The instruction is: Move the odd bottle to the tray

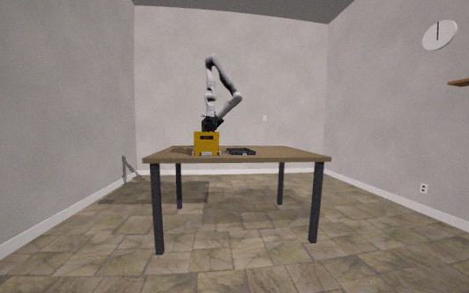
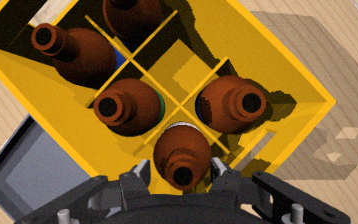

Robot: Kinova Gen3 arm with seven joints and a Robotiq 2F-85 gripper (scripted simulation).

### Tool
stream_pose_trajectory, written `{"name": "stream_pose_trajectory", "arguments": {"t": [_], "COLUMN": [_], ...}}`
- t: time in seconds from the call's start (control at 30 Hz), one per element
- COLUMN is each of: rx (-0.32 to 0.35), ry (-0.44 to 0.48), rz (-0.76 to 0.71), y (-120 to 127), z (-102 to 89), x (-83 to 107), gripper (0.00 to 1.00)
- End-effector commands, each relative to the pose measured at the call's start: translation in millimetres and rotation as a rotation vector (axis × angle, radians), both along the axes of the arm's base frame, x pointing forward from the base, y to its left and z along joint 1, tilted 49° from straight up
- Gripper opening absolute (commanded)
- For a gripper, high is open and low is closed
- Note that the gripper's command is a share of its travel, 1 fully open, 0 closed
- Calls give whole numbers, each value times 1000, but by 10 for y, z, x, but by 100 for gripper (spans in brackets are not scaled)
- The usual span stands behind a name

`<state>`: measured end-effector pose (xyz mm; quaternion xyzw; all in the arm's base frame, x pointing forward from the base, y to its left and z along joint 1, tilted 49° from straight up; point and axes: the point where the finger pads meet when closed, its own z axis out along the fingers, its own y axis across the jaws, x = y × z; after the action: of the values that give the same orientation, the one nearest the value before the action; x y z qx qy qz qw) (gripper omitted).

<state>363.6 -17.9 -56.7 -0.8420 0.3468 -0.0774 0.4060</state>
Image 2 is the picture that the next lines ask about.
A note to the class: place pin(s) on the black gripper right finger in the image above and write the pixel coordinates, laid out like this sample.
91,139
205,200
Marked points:
290,204

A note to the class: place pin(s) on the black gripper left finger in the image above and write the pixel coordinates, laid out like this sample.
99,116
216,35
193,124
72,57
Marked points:
72,206

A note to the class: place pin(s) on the yellow bottle crate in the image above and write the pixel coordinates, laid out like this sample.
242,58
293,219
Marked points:
188,46

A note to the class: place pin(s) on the brown bottle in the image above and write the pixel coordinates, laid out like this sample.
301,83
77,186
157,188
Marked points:
227,110
82,56
181,147
132,21
140,107

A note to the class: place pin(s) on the grey square tray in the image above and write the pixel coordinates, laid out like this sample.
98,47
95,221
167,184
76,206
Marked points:
34,170

